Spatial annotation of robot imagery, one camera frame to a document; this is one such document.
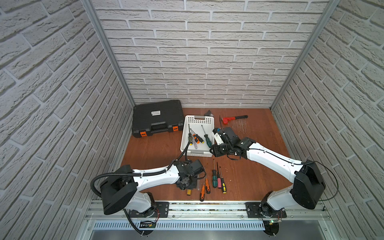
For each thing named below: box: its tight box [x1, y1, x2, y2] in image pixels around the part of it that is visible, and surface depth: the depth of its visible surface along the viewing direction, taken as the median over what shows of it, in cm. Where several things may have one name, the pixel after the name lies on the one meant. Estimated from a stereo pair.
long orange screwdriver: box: [200, 177, 206, 202], surface depth 79 cm
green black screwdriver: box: [212, 158, 218, 189], surface depth 85 cm
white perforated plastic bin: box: [180, 115, 215, 158], surface depth 105 cm
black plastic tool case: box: [132, 99, 185, 138], surface depth 105 cm
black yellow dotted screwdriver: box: [188, 123, 193, 146], surface depth 102 cm
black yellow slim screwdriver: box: [219, 166, 227, 194], surface depth 81 cm
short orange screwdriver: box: [205, 175, 211, 194], surface depth 81 cm
